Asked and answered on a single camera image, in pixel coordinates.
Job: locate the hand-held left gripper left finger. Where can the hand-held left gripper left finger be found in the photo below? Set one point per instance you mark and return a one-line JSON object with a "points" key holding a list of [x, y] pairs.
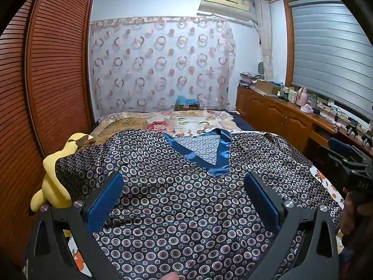
{"points": [[105, 204]]}

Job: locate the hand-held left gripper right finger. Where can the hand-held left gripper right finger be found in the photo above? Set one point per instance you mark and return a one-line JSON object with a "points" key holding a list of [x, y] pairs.
{"points": [[262, 201]]}

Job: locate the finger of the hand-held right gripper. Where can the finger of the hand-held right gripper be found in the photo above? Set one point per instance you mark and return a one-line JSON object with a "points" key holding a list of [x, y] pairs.
{"points": [[349, 170], [336, 144]]}

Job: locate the dark blue patterned satin top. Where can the dark blue patterned satin top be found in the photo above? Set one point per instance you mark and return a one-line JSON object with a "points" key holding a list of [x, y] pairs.
{"points": [[180, 186]]}

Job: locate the person's right forearm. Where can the person's right forearm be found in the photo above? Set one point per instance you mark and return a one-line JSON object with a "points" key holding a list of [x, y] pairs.
{"points": [[361, 248]]}

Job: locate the stack of folded clothes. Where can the stack of folded clothes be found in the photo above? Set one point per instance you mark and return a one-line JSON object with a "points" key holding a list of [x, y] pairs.
{"points": [[250, 78]]}

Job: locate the person's right hand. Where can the person's right hand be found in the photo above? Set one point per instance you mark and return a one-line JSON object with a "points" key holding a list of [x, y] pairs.
{"points": [[348, 210]]}

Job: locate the small black gadget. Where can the small black gadget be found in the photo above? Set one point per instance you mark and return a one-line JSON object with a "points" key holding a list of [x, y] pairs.
{"points": [[366, 138], [352, 125]]}

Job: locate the orange fruit print sheet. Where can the orange fruit print sheet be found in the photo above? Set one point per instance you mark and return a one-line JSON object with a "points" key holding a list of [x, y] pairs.
{"points": [[326, 183]]}

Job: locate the white power strip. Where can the white power strip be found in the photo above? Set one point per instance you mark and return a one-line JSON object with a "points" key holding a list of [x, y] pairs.
{"points": [[329, 116]]}

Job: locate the pink tissue box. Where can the pink tissue box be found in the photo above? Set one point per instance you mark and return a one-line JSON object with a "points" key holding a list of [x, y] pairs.
{"points": [[307, 109]]}

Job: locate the yellow plush toy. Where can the yellow plush toy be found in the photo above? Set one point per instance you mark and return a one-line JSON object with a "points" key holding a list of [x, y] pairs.
{"points": [[52, 186]]}

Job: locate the long wooden cabinet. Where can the long wooden cabinet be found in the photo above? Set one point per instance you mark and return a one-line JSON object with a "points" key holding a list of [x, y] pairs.
{"points": [[276, 113]]}

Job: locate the group of small bottles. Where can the group of small bottles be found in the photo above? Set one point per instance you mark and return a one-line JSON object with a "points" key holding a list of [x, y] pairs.
{"points": [[287, 93]]}

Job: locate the navy bed sheet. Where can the navy bed sheet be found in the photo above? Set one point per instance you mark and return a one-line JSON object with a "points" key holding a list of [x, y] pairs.
{"points": [[239, 119]]}

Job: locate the teal tissue pack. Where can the teal tissue pack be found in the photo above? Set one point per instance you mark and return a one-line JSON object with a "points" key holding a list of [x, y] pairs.
{"points": [[276, 82]]}

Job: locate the open cardboard box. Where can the open cardboard box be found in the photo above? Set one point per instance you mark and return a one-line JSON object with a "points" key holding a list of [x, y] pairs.
{"points": [[266, 87]]}

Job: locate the grey window blind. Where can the grey window blind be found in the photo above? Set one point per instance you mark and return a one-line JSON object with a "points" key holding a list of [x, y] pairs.
{"points": [[326, 49]]}

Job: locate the small desk fan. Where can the small desk fan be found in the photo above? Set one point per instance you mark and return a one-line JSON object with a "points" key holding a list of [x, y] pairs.
{"points": [[261, 68]]}

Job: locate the floral beige blanket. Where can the floral beige blanket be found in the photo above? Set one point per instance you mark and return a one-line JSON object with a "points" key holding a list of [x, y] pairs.
{"points": [[174, 122]]}

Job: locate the small brown cardboard box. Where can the small brown cardboard box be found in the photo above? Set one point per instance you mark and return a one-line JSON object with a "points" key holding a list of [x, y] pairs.
{"points": [[187, 107]]}

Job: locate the beige tied curtain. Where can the beige tied curtain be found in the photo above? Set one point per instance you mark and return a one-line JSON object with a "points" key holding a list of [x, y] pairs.
{"points": [[265, 40]]}

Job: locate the wooden headboard panel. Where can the wooden headboard panel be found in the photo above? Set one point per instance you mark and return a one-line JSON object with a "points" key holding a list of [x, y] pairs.
{"points": [[58, 64]]}

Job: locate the circle patterned sheer curtain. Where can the circle patterned sheer curtain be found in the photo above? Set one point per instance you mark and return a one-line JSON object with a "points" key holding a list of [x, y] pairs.
{"points": [[160, 64]]}

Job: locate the wooden window frame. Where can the wooden window frame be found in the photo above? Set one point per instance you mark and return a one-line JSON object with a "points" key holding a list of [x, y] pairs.
{"points": [[288, 49]]}

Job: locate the wall air conditioner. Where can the wall air conditioner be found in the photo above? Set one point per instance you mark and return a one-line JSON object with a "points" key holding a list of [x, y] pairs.
{"points": [[224, 4]]}

